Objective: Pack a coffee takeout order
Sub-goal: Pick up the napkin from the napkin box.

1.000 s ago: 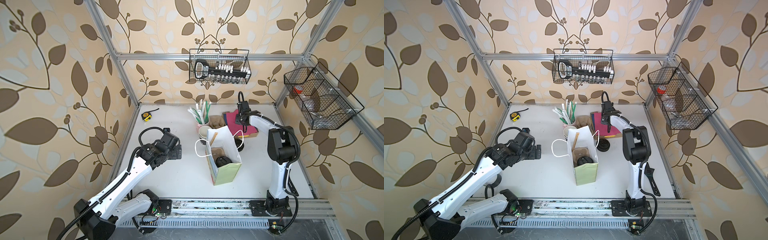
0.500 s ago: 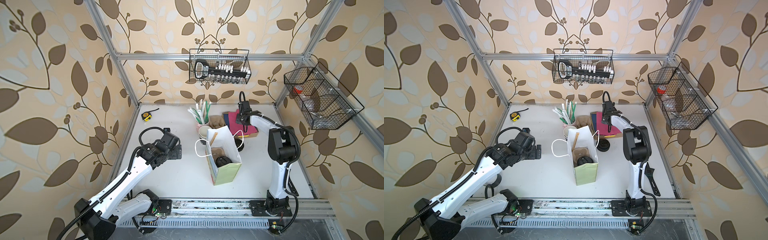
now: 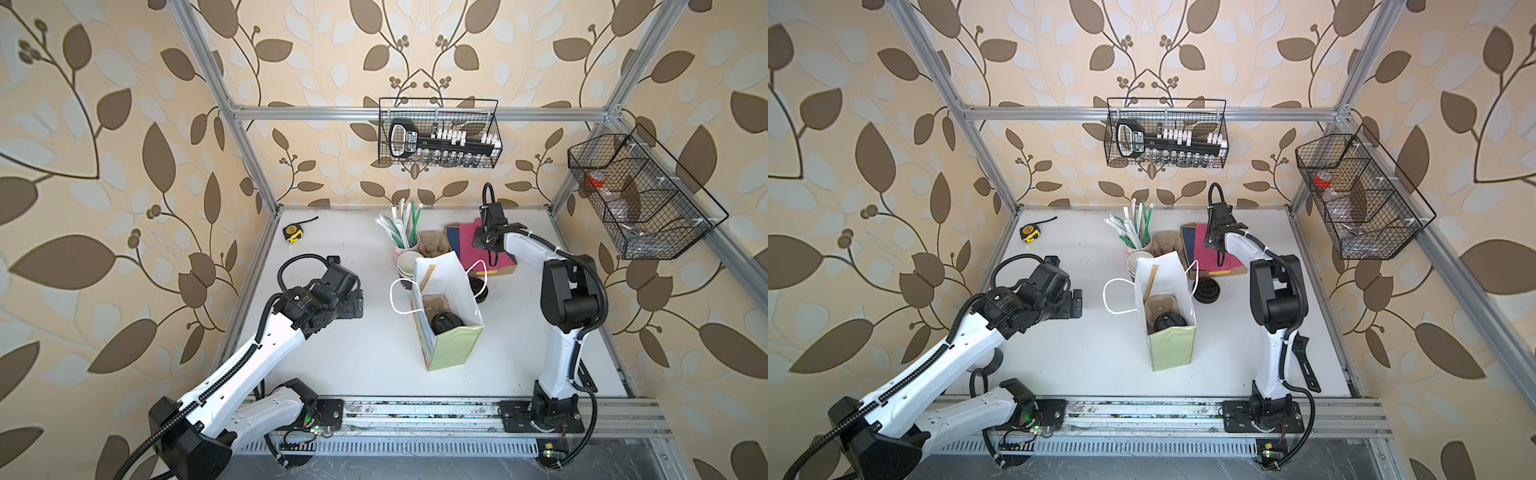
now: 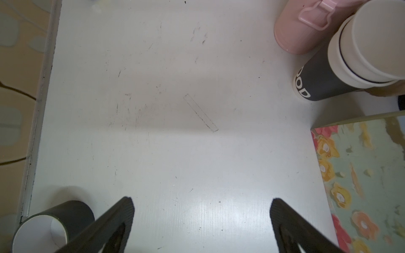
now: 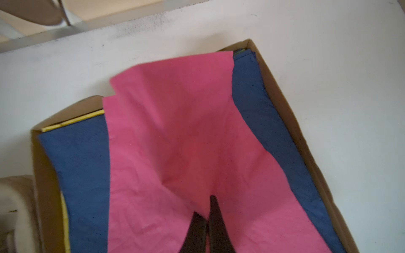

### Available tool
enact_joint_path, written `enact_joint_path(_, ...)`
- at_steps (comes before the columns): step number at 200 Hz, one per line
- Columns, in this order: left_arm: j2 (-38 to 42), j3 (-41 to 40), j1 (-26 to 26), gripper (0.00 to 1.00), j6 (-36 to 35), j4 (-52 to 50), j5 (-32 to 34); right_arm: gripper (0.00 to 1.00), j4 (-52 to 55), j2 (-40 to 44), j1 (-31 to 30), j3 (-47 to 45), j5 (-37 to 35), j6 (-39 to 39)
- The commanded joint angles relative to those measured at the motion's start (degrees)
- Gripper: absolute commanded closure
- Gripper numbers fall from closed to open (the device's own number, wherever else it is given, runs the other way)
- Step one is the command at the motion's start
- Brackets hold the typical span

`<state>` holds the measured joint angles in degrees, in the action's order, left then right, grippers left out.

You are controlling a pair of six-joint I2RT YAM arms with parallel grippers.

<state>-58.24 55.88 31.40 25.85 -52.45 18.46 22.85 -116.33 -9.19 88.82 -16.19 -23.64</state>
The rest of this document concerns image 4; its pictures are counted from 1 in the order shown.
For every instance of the stacked pulp carriers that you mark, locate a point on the stacked pulp carriers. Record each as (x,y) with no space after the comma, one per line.
(396,89)

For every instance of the black paper cups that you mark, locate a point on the black paper cups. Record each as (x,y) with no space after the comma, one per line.
(367,51)

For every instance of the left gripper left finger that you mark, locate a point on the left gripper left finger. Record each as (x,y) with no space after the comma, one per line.
(108,234)

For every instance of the black coffee cup lids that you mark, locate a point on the black coffee cup lids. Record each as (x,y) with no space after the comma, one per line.
(401,102)

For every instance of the pink cup with straws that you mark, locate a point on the pink cup with straws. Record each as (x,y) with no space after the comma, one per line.
(302,25)

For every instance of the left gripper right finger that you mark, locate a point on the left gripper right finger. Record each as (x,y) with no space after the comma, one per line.
(294,234)

